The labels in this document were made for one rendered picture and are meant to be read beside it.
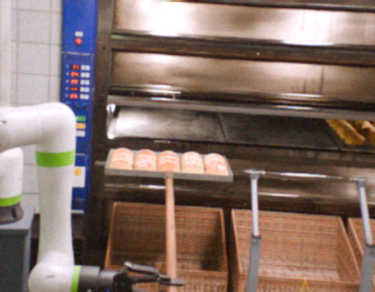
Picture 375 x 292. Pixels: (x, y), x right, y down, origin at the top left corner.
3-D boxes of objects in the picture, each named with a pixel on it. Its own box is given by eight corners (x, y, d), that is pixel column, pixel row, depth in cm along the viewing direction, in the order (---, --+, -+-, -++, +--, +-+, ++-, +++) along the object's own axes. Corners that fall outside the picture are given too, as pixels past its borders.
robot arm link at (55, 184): (32, 168, 206) (71, 168, 206) (38, 159, 217) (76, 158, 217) (32, 290, 212) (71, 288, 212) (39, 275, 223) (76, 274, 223)
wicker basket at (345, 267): (225, 258, 369) (230, 208, 363) (335, 267, 372) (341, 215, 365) (236, 307, 322) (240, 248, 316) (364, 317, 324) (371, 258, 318)
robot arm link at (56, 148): (23, 102, 210) (43, 107, 200) (63, 98, 217) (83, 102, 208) (24, 162, 212) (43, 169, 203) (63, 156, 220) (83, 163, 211)
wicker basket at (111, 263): (109, 251, 367) (112, 200, 361) (218, 258, 369) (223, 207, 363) (100, 300, 320) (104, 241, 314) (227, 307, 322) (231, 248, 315)
